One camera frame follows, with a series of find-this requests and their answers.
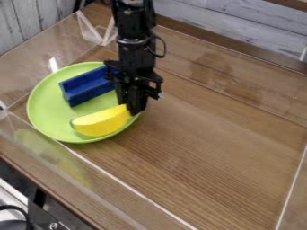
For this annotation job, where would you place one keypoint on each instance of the blue plastic block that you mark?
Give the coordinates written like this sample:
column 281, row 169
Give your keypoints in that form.
column 86, row 86

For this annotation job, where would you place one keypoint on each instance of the yellow toy banana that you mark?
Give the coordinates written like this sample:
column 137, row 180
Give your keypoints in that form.
column 103, row 122

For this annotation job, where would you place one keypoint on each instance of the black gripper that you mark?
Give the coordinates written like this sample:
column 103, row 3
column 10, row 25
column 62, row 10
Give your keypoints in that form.
column 134, row 86

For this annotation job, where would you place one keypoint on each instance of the green plastic plate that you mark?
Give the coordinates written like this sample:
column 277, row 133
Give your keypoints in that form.
column 50, row 112

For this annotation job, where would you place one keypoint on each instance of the clear acrylic tray wall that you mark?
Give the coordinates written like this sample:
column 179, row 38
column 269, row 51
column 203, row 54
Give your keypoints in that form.
column 214, row 157

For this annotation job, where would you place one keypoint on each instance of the black metal table frame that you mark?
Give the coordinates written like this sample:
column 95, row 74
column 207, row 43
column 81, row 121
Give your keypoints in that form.
column 29, row 208

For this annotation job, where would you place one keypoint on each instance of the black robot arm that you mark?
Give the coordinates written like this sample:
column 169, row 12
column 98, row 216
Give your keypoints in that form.
column 133, row 71

